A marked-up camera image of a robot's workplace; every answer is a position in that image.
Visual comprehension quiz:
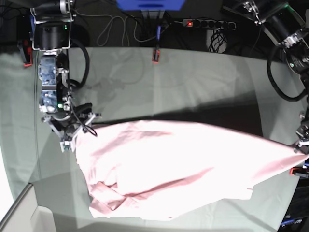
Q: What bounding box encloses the black power strip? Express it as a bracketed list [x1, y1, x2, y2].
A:
[182, 19, 237, 31]

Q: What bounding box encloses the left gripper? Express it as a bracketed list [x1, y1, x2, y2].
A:
[294, 112, 309, 155]

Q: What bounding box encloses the blue box at top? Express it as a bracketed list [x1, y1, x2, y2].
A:
[116, 0, 185, 11]

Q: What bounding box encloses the red right table clamp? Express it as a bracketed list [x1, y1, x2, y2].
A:
[289, 163, 309, 179]

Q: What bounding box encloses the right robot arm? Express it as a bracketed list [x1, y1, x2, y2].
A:
[30, 0, 100, 152]

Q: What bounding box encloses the red centre table clamp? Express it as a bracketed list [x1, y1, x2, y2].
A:
[152, 49, 160, 63]

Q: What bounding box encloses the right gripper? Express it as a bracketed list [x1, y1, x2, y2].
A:
[42, 113, 101, 142]

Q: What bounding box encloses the pink t-shirt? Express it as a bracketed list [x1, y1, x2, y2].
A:
[76, 120, 308, 221]

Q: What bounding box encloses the blue clamp handle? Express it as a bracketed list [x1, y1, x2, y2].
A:
[156, 25, 161, 42]

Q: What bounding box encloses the white bin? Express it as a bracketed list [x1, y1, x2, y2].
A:
[0, 183, 56, 232]

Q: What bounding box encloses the red table clamp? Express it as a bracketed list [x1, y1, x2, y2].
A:
[17, 39, 32, 67]
[289, 163, 309, 179]
[152, 49, 160, 63]

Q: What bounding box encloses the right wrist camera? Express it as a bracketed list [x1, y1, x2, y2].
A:
[60, 140, 76, 153]

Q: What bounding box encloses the red left table clamp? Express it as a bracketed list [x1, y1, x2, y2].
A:
[17, 39, 32, 67]

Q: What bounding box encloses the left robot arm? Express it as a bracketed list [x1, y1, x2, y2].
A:
[222, 0, 309, 102]

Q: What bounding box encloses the green table cloth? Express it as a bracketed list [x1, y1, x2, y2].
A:
[0, 47, 304, 232]

